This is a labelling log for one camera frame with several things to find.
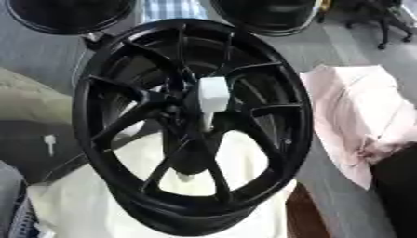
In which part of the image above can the black spoked wheel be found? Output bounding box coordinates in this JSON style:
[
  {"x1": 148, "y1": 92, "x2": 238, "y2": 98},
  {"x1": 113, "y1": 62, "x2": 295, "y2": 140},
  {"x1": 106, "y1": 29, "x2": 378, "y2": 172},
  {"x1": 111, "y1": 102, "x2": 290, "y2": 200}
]
[{"x1": 72, "y1": 18, "x2": 316, "y2": 238}]

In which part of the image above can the black round wheel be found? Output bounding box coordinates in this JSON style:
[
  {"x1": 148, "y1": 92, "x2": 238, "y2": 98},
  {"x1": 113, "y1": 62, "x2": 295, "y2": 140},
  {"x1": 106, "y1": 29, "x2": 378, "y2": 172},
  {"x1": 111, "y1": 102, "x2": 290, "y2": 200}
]
[
  {"x1": 3, "y1": 0, "x2": 137, "y2": 35},
  {"x1": 208, "y1": 0, "x2": 323, "y2": 37}
]

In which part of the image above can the pink crumpled cloth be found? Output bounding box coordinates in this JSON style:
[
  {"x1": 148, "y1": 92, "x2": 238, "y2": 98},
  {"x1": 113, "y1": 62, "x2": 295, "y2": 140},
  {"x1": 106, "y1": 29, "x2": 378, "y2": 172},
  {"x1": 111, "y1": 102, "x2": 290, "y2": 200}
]
[{"x1": 298, "y1": 63, "x2": 417, "y2": 191}]

